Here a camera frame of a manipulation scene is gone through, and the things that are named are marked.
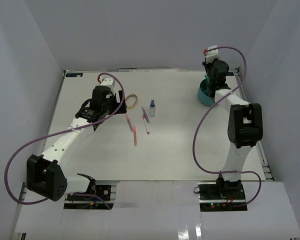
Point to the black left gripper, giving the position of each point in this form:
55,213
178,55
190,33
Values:
113,97

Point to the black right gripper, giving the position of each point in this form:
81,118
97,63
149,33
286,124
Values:
207,65

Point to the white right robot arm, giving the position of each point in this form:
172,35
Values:
245,126

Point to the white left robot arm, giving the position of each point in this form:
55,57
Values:
45,173

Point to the pink-tipped purple pen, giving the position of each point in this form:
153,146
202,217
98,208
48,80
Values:
129,123

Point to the purple clear-capped pen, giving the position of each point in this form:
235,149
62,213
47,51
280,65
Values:
145,114

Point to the pink-capped white marker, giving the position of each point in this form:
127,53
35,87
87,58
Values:
145,124

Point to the teal round divided organizer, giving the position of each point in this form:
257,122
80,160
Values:
203,93

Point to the small blue-capped spray bottle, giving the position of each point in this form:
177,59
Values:
152,108

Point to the left blue table label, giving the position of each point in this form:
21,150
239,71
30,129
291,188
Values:
73,75

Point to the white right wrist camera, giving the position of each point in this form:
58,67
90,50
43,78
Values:
211,53

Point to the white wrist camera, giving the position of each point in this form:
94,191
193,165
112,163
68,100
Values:
109,82
211,53

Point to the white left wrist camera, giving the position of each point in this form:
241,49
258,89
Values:
109,82

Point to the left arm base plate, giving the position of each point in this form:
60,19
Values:
101,197

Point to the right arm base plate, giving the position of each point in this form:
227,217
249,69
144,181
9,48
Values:
212,200

